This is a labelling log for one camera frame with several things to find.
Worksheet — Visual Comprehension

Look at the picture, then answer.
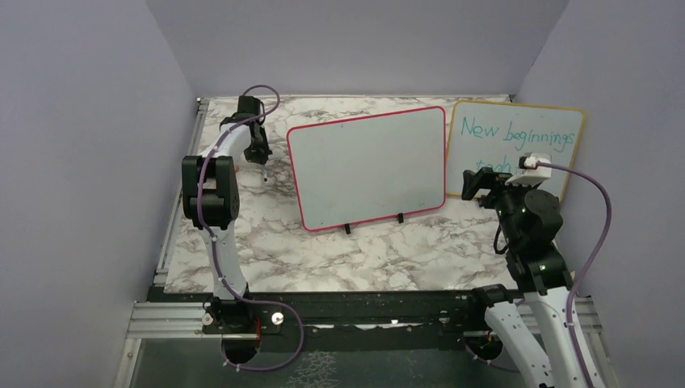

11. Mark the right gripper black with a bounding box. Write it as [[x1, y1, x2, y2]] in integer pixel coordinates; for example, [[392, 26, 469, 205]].
[[462, 166, 538, 247]]

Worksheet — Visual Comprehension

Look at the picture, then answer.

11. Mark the red framed whiteboard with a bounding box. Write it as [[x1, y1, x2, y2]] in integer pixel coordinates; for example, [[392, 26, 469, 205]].
[[286, 106, 447, 232]]

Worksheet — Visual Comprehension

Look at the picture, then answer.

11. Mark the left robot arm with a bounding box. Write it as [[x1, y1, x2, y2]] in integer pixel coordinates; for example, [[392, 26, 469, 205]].
[[181, 95, 272, 364]]

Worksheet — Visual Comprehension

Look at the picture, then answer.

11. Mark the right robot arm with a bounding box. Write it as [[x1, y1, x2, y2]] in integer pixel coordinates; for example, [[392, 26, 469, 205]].
[[460, 157, 605, 387]]

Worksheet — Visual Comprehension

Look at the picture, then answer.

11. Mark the yellow framed written whiteboard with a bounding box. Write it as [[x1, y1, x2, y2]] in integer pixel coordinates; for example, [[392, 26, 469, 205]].
[[446, 100, 586, 196]]

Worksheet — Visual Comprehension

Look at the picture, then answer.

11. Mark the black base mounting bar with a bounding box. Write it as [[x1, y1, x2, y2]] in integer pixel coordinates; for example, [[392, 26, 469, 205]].
[[133, 287, 498, 353]]

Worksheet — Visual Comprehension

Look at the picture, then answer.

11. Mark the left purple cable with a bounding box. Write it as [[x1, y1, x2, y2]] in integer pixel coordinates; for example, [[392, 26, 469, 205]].
[[195, 84, 306, 373]]

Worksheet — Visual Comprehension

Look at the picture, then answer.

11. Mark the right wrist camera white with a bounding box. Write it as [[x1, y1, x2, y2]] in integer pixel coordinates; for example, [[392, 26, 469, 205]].
[[505, 153, 552, 188]]

